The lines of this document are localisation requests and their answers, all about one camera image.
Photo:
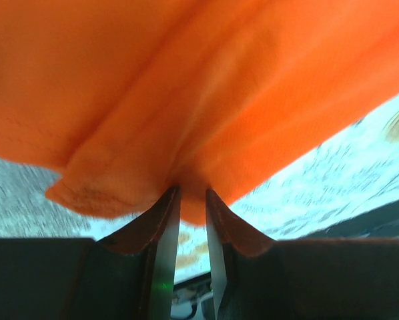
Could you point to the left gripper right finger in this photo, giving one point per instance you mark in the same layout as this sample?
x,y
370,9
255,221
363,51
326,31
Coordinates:
x,y
257,277

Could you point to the orange t shirt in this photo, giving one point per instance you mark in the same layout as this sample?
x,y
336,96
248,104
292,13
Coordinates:
x,y
124,99

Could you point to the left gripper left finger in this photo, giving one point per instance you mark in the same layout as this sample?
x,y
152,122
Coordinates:
x,y
126,275

